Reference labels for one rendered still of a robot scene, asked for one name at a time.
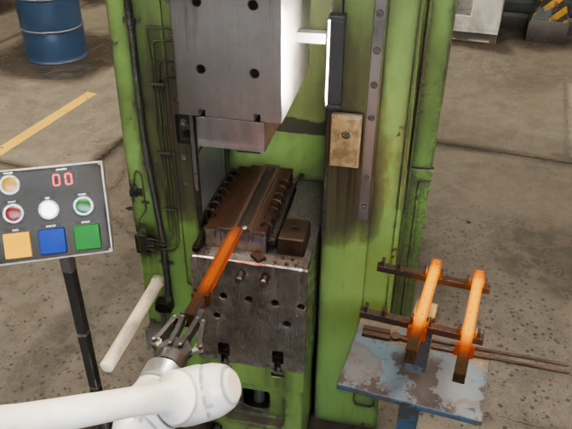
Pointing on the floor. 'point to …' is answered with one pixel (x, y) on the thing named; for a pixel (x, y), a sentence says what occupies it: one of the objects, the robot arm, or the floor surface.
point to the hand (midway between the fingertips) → (195, 309)
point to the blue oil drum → (52, 31)
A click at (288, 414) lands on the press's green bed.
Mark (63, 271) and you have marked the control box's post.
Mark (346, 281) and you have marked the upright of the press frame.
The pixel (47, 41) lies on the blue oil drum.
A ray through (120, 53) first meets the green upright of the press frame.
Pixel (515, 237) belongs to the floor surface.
